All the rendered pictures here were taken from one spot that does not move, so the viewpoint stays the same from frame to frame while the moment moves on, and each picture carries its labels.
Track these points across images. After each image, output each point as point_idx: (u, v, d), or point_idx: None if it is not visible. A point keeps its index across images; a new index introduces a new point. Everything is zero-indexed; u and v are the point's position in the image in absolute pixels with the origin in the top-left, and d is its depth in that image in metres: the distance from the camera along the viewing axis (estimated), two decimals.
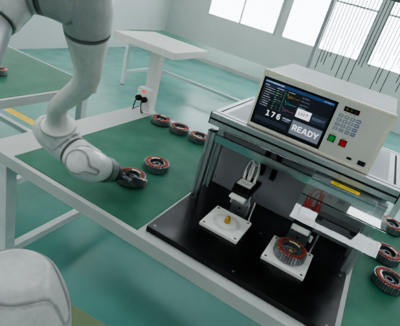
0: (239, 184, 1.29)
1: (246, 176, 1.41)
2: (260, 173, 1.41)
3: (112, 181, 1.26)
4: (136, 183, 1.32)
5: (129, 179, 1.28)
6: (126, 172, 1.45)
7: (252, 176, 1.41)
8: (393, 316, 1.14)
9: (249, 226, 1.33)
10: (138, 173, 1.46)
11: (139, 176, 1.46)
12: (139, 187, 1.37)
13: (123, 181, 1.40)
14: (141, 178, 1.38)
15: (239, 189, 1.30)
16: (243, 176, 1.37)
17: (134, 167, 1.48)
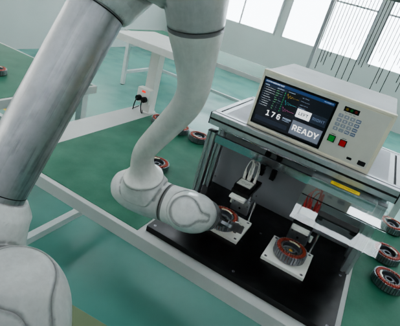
0: (239, 184, 1.29)
1: (246, 176, 1.41)
2: (260, 173, 1.41)
3: None
4: (234, 229, 1.09)
5: (228, 226, 1.06)
6: None
7: (252, 176, 1.41)
8: (393, 316, 1.14)
9: (249, 226, 1.33)
10: (228, 213, 1.24)
11: (230, 218, 1.23)
12: (235, 233, 1.14)
13: None
14: (236, 221, 1.16)
15: (239, 189, 1.30)
16: (243, 176, 1.37)
17: (224, 206, 1.26)
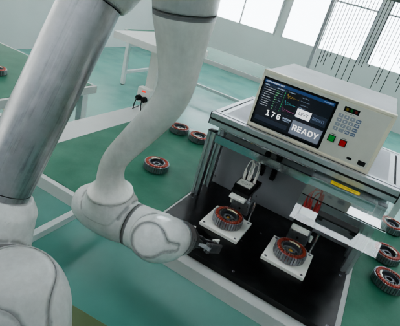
0: (239, 184, 1.29)
1: (246, 176, 1.41)
2: (260, 173, 1.41)
3: None
4: (213, 251, 0.98)
5: (208, 249, 0.94)
6: (221, 212, 1.31)
7: (252, 176, 1.41)
8: (393, 316, 1.14)
9: (249, 226, 1.33)
10: (233, 213, 1.32)
11: (235, 218, 1.31)
12: None
13: (221, 223, 1.25)
14: (214, 239, 1.05)
15: (239, 189, 1.30)
16: (243, 176, 1.37)
17: (230, 207, 1.34)
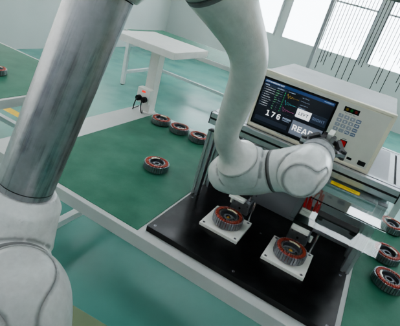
0: None
1: None
2: None
3: None
4: None
5: (344, 157, 0.95)
6: (221, 212, 1.31)
7: None
8: (393, 316, 1.14)
9: (249, 226, 1.33)
10: (233, 213, 1.32)
11: (235, 218, 1.31)
12: None
13: (221, 223, 1.25)
14: (331, 134, 1.05)
15: None
16: None
17: (230, 207, 1.34)
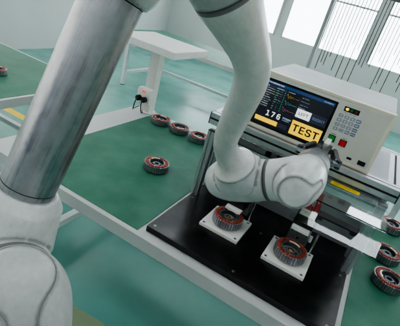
0: None
1: None
2: None
3: None
4: None
5: (339, 166, 0.97)
6: (221, 212, 1.31)
7: None
8: (393, 316, 1.14)
9: (249, 226, 1.33)
10: (233, 213, 1.32)
11: (235, 218, 1.31)
12: None
13: (221, 223, 1.25)
14: (327, 143, 1.07)
15: None
16: None
17: None
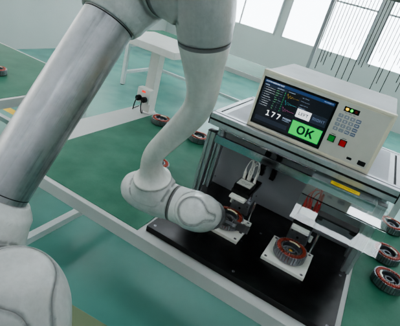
0: (239, 184, 1.29)
1: (246, 176, 1.41)
2: (260, 173, 1.41)
3: None
4: (239, 229, 1.13)
5: (232, 225, 1.10)
6: None
7: (252, 176, 1.41)
8: (393, 316, 1.14)
9: (249, 226, 1.33)
10: (233, 213, 1.32)
11: (235, 218, 1.31)
12: (241, 233, 1.18)
13: None
14: (242, 222, 1.20)
15: (239, 189, 1.30)
16: (243, 176, 1.37)
17: (230, 207, 1.34)
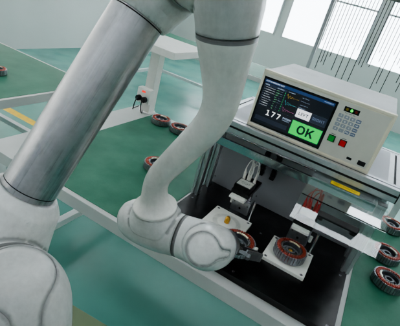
0: (239, 184, 1.29)
1: (246, 176, 1.41)
2: (260, 173, 1.41)
3: None
4: (253, 259, 1.00)
5: (247, 255, 0.96)
6: None
7: (252, 176, 1.41)
8: (393, 316, 1.14)
9: (249, 226, 1.33)
10: (244, 237, 1.15)
11: (246, 242, 1.14)
12: (253, 260, 1.04)
13: None
14: (254, 248, 1.06)
15: (239, 189, 1.30)
16: (243, 176, 1.37)
17: (239, 229, 1.16)
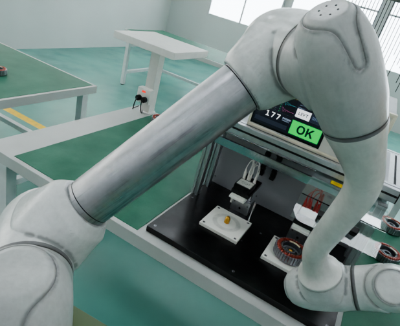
0: (239, 184, 1.29)
1: (246, 176, 1.41)
2: (260, 173, 1.41)
3: None
4: None
5: None
6: None
7: (252, 176, 1.41)
8: (393, 316, 1.14)
9: (249, 226, 1.33)
10: None
11: None
12: None
13: None
14: None
15: (239, 189, 1.30)
16: (243, 176, 1.37)
17: None
